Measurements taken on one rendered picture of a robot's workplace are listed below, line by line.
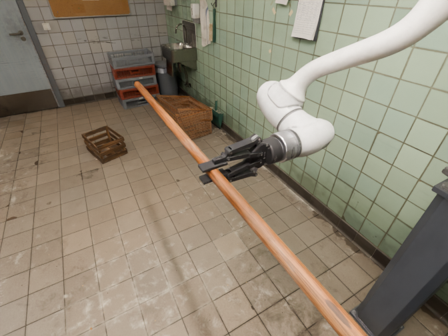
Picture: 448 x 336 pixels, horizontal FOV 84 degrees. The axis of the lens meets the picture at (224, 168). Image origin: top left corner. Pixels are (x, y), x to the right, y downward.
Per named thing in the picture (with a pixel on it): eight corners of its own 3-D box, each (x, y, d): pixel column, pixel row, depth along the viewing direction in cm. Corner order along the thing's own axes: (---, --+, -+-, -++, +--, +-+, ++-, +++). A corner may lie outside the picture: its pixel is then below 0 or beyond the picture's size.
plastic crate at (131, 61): (155, 64, 371) (154, 53, 361) (113, 69, 347) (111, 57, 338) (148, 58, 399) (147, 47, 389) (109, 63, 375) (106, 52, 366)
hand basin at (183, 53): (199, 93, 370) (195, 23, 315) (177, 98, 356) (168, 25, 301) (187, 85, 402) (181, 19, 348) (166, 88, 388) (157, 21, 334)
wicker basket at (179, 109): (179, 131, 289) (177, 109, 273) (158, 115, 325) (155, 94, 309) (213, 120, 313) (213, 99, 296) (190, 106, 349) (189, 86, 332)
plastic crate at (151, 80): (157, 84, 387) (155, 74, 378) (117, 91, 365) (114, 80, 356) (151, 77, 416) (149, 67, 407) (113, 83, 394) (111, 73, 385)
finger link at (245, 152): (263, 157, 68) (263, 152, 67) (227, 163, 62) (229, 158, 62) (254, 150, 71) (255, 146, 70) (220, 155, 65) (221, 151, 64)
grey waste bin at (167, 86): (183, 97, 424) (179, 63, 390) (161, 101, 409) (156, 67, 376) (175, 91, 450) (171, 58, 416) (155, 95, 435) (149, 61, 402)
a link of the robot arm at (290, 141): (298, 163, 74) (283, 170, 71) (278, 149, 80) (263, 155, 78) (304, 137, 68) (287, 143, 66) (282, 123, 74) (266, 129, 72)
